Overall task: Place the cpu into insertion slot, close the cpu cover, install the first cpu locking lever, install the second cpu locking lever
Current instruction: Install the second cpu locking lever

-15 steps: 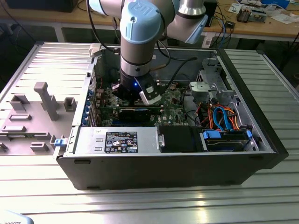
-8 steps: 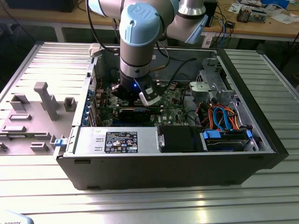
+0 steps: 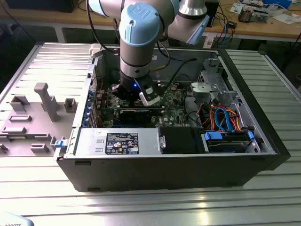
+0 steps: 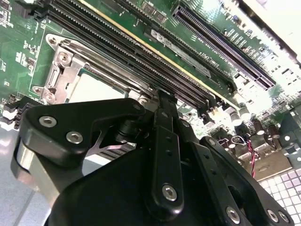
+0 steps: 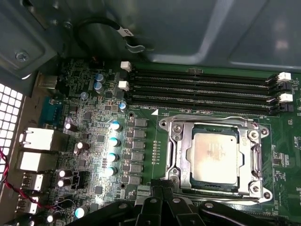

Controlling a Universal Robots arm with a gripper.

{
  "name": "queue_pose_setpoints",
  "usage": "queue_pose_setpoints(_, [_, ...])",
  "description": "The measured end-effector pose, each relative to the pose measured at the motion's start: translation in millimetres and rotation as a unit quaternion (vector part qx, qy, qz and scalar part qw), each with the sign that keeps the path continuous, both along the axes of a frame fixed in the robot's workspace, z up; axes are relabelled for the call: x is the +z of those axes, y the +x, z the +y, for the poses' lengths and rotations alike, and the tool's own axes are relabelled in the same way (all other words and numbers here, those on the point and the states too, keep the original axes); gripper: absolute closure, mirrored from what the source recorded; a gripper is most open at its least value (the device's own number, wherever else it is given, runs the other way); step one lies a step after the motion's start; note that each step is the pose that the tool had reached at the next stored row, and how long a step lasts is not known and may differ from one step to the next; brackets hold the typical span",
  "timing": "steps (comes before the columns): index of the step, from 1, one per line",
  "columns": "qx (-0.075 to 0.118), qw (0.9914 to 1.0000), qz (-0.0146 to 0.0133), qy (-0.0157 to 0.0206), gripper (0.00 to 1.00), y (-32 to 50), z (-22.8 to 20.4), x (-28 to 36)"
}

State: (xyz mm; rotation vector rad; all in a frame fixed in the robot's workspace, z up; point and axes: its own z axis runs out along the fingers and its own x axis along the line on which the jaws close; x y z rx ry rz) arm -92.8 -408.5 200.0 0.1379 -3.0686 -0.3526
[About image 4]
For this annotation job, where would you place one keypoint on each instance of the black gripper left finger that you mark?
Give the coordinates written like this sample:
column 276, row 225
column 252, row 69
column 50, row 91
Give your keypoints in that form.
column 70, row 124

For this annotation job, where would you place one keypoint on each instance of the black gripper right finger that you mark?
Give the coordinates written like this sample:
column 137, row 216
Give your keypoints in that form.
column 211, row 164

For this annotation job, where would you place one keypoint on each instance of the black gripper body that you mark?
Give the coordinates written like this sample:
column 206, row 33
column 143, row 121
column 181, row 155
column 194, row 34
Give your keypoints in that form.
column 113, row 188

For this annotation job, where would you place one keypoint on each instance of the silver CPU plate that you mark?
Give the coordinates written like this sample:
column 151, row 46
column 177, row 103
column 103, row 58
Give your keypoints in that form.
column 94, row 90

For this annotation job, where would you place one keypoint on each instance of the metal socket cover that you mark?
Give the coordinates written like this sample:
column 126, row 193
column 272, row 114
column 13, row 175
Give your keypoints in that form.
column 71, row 70

